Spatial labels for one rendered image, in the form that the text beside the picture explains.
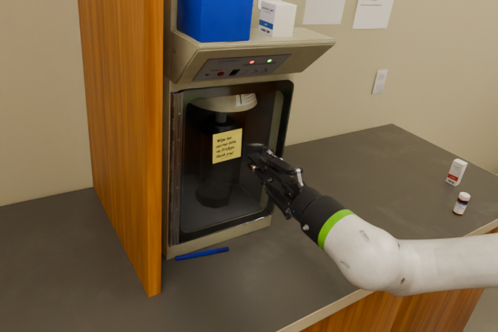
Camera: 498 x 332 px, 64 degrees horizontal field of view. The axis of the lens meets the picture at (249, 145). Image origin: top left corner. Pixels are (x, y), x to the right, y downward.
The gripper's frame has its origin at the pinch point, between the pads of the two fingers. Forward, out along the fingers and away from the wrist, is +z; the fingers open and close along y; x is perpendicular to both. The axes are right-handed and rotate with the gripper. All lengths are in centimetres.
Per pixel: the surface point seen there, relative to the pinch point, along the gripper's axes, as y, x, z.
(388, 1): 27, -94, 48
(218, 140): 7.0, 9.1, 4.2
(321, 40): 30.7, -8.4, -5.8
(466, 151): -72, -206, 48
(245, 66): 25.6, 6.7, -1.2
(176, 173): 1.0, 19.5, 4.3
